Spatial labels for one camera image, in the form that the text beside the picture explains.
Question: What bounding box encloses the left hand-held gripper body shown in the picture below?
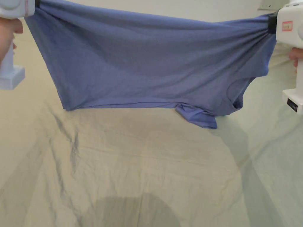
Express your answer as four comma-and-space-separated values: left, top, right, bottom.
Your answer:
0, 0, 42, 90

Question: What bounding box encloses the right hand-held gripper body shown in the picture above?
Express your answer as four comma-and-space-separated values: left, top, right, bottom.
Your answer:
267, 0, 303, 115

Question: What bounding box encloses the blue shirt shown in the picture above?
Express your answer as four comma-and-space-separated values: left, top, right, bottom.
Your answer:
25, 0, 277, 129

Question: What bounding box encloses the person's right hand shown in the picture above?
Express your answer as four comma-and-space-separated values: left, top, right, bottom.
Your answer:
289, 47, 303, 74

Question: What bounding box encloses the person's left hand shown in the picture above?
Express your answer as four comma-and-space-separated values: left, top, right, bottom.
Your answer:
0, 16, 24, 62

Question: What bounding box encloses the bed with beige sheet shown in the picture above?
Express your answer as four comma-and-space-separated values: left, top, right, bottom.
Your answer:
0, 0, 303, 227

